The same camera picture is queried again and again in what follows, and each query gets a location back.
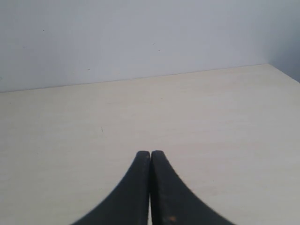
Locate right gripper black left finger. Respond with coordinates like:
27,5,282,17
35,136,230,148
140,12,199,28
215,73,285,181
74,151,150,225

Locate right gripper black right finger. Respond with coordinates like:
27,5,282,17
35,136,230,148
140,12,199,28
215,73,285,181
150,150,231,225

